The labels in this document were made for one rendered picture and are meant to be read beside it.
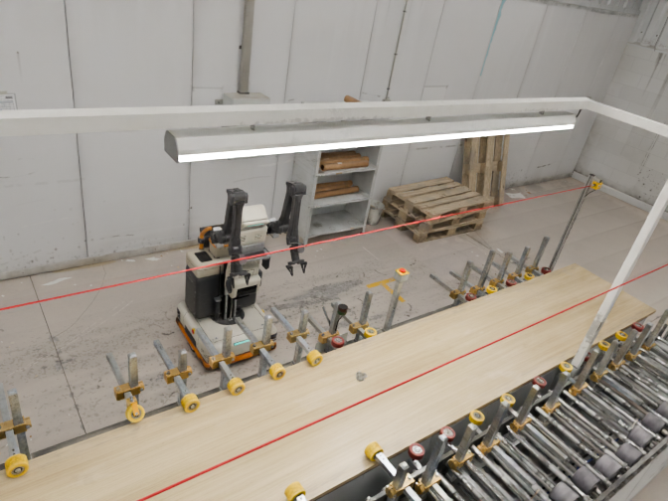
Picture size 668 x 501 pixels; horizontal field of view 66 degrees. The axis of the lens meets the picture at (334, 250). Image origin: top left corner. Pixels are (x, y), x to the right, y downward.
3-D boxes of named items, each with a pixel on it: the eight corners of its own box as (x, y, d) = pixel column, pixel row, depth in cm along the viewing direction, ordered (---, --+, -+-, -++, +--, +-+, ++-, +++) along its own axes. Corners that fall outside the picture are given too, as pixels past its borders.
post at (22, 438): (22, 461, 243) (6, 389, 220) (30, 458, 245) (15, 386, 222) (23, 467, 241) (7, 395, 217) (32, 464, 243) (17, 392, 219)
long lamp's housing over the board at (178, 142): (163, 150, 177) (163, 127, 173) (556, 122, 313) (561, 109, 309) (177, 163, 169) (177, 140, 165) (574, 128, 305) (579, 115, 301)
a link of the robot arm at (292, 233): (303, 182, 344) (289, 184, 338) (307, 186, 341) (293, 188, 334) (295, 239, 365) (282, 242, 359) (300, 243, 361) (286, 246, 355)
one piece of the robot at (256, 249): (227, 268, 373) (228, 244, 362) (260, 261, 388) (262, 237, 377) (236, 280, 362) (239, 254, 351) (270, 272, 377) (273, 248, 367)
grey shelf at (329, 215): (284, 229, 623) (300, 100, 546) (343, 218, 674) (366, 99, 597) (303, 247, 594) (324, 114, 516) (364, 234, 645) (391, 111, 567)
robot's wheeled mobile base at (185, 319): (174, 323, 441) (174, 299, 429) (242, 305, 477) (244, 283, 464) (206, 375, 397) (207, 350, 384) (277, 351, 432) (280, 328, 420)
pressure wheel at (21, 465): (30, 452, 219) (21, 467, 220) (9, 453, 213) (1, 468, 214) (32, 463, 215) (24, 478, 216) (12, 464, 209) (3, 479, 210)
